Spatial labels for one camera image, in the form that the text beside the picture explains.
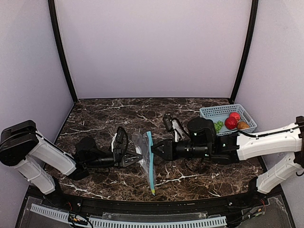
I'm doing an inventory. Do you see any red apple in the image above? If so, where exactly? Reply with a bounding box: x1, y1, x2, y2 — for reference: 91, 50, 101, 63
229, 112, 241, 122

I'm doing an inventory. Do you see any black frame post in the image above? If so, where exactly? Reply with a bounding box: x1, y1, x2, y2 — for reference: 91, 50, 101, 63
228, 0, 259, 104
47, 0, 78, 104

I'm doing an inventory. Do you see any right black frame post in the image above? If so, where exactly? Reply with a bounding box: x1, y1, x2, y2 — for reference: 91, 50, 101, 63
228, 0, 259, 104

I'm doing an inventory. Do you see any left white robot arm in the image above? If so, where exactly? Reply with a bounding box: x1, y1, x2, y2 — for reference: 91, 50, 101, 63
0, 120, 143, 195

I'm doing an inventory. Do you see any clear zip top bag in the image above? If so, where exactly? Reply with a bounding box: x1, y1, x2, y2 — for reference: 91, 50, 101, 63
132, 131, 156, 196

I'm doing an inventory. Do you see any light blue plastic basket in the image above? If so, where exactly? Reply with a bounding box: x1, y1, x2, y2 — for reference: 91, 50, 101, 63
199, 104, 257, 136

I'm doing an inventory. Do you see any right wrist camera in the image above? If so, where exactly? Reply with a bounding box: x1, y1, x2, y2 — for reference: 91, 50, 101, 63
162, 114, 186, 143

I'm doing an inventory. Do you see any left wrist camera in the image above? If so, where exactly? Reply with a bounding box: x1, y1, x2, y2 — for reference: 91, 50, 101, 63
111, 126, 129, 153

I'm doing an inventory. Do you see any green grapes bunch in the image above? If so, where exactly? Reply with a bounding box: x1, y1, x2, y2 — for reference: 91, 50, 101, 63
214, 121, 224, 133

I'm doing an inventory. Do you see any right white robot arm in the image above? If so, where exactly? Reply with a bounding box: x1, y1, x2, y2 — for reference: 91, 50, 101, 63
151, 116, 304, 196

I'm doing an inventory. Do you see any left black frame post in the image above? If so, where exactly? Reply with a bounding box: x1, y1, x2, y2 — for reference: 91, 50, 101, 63
47, 0, 78, 104

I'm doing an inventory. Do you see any black front rail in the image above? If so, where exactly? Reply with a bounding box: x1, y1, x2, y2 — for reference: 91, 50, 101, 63
43, 193, 266, 215

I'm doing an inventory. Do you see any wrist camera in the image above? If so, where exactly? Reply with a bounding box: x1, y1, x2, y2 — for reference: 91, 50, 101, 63
111, 126, 129, 153
162, 114, 186, 143

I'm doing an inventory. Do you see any grey slotted cable duct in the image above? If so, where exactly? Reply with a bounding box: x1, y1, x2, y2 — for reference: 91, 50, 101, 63
30, 203, 227, 228

